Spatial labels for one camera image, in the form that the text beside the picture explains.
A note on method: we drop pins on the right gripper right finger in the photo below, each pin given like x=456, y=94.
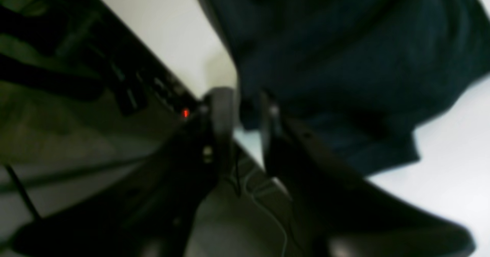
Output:
x=340, y=213

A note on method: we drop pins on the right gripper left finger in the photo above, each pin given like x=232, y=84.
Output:
x=155, y=204

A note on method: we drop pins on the black t-shirt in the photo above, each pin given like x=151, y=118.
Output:
x=361, y=73

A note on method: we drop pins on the black power strip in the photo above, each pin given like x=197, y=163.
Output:
x=88, y=33

